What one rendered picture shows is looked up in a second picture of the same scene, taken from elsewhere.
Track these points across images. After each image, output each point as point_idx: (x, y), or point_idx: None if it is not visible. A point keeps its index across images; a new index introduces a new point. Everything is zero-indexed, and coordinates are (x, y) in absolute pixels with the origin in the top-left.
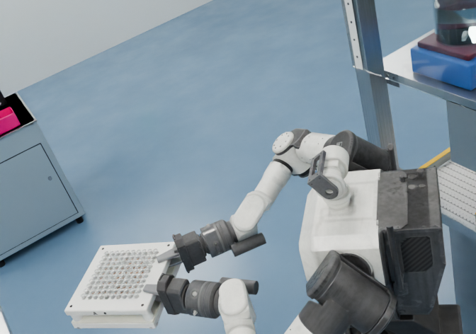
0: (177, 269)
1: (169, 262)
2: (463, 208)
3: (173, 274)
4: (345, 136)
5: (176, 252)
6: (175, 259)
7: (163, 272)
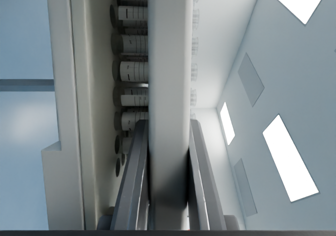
0: (61, 199)
1: (161, 161)
2: None
3: (73, 149)
4: None
5: (224, 225)
6: (145, 207)
7: (179, 60)
